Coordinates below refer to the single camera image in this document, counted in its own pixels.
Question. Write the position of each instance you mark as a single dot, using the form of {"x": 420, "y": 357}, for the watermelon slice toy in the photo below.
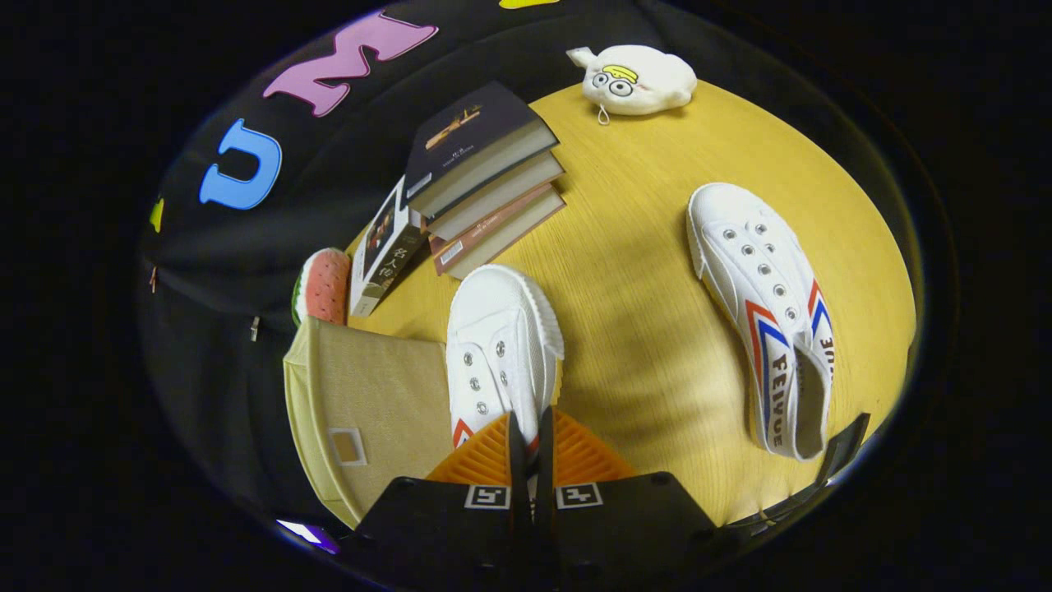
{"x": 325, "y": 284}

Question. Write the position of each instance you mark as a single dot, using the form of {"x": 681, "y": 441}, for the black angled bar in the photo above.
{"x": 846, "y": 444}

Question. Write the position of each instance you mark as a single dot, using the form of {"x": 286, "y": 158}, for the beige fabric storage box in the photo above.
{"x": 386, "y": 386}

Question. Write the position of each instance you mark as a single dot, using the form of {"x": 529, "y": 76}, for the white plush toy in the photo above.
{"x": 637, "y": 78}

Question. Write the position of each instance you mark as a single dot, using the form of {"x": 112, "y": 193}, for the black cover book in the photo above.
{"x": 468, "y": 131}

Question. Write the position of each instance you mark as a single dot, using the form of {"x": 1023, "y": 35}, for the lit purple white screen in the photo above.
{"x": 308, "y": 533}

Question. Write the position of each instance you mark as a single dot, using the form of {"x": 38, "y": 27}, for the grey brown book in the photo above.
{"x": 501, "y": 193}

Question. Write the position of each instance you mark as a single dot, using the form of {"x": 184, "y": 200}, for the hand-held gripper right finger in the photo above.
{"x": 544, "y": 460}

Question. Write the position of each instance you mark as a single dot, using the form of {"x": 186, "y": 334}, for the white portrait cover book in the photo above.
{"x": 386, "y": 247}

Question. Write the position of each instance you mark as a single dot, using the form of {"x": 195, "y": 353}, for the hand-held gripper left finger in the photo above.
{"x": 518, "y": 460}

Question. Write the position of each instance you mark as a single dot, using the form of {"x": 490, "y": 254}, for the red cloth clip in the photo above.
{"x": 153, "y": 278}

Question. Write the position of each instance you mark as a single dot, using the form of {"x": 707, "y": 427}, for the white canvas shoe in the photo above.
{"x": 501, "y": 321}
{"x": 756, "y": 271}

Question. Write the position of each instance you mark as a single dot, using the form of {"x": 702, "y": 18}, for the reddish brown book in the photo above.
{"x": 501, "y": 234}

